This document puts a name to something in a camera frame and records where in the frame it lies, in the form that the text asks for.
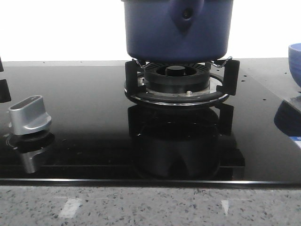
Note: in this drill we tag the dark blue cooking pot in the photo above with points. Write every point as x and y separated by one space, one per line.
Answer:
177 31

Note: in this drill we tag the blue energy label sticker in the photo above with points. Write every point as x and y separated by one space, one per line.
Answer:
297 141

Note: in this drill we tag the black glass gas hob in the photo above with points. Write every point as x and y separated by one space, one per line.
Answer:
97 137

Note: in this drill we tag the light blue plastic bowl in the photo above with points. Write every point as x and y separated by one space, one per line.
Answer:
294 60

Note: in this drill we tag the black gas burner head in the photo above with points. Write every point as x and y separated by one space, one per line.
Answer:
171 78

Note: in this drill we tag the silver stove control knob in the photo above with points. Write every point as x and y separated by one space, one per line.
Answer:
29 116

